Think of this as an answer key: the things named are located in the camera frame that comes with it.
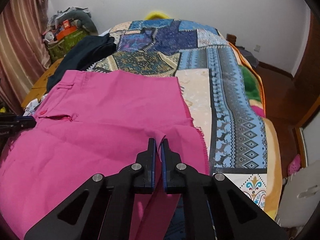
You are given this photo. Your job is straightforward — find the pink pants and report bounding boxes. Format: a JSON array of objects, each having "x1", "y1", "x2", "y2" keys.
[{"x1": 1, "y1": 70, "x2": 209, "y2": 238}]

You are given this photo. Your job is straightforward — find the striped pink curtain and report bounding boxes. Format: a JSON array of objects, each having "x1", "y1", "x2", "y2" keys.
[{"x1": 1, "y1": 0, "x2": 51, "y2": 114}]

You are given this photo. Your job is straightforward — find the white plastic chair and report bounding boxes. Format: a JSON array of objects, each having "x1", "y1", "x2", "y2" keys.
[{"x1": 276, "y1": 161, "x2": 320, "y2": 228}]

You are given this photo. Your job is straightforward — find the green storage bag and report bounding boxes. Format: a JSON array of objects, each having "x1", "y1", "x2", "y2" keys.
[{"x1": 46, "y1": 29, "x2": 89, "y2": 63}]

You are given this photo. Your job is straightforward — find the pink slipper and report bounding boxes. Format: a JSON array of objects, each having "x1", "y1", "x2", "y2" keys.
[{"x1": 287, "y1": 154, "x2": 301, "y2": 176}]

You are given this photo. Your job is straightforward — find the dark navy folded garment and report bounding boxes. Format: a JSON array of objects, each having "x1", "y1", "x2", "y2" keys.
[{"x1": 47, "y1": 34, "x2": 117, "y2": 92}]

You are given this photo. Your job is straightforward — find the orange box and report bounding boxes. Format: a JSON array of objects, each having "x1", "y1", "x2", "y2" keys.
[{"x1": 56, "y1": 20, "x2": 77, "y2": 41}]

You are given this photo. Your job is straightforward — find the grey plush toy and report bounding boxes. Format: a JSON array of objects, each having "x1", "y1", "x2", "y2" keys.
[{"x1": 56, "y1": 7, "x2": 98, "y2": 35}]

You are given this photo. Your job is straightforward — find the orange floral blanket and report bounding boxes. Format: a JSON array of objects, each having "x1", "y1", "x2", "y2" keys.
[{"x1": 230, "y1": 44, "x2": 283, "y2": 219}]

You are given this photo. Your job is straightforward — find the wooden wardrobe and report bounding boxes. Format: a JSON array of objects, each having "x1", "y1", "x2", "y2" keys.
[{"x1": 291, "y1": 11, "x2": 320, "y2": 131}]

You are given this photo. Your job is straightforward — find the patchwork blue bed sheet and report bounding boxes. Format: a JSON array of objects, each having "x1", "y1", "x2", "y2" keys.
[{"x1": 89, "y1": 19, "x2": 267, "y2": 208}]

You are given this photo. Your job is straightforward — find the wooden nightstand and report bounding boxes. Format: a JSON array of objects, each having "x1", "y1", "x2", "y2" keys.
[{"x1": 226, "y1": 34, "x2": 237, "y2": 46}]

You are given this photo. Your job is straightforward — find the yellow plush pillow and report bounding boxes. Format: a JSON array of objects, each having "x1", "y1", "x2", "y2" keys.
[{"x1": 145, "y1": 11, "x2": 170, "y2": 20}]

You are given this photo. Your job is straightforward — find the wall socket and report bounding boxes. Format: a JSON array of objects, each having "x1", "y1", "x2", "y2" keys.
[{"x1": 254, "y1": 45, "x2": 260, "y2": 52}]

